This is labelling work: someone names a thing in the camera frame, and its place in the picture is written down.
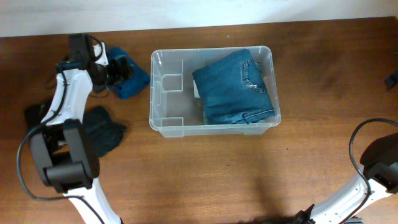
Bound teal blue garment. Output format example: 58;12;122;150
107;47;150;100

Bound black garment with white print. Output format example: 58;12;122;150
24;98;52;130

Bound clear plastic storage container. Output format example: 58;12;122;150
149;46;282;138

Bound dark blue jeans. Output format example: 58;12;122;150
192;48;276;125

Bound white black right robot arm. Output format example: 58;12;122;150
292;118;397;224

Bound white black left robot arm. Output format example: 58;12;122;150
22;34;134;223

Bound white label in container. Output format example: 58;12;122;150
193;81;200;98

